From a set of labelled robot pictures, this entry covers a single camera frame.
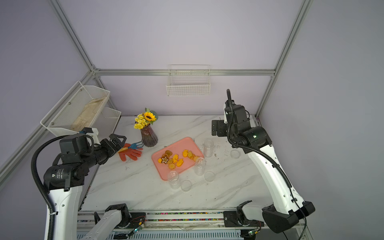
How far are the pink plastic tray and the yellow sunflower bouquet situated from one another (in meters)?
0.24

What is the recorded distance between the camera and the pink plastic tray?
93 cm

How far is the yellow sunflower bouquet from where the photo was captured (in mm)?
853
